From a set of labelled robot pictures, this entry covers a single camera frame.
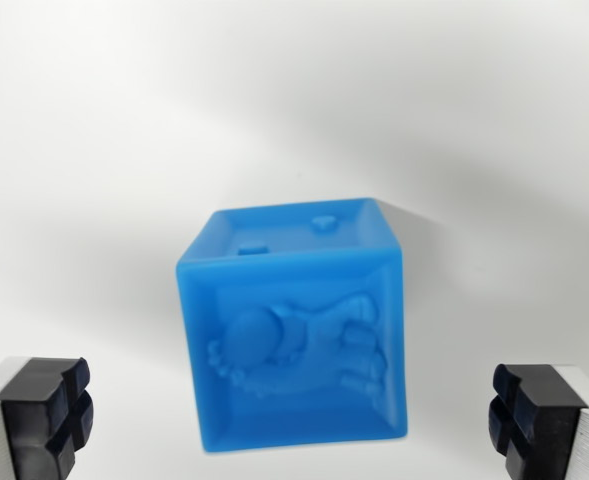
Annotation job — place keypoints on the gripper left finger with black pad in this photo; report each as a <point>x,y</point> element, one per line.
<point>34,415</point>

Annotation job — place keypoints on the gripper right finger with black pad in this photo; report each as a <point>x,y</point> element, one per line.
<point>544,420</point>

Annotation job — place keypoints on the blue soft toy cube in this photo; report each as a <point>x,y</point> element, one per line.
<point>284,320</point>

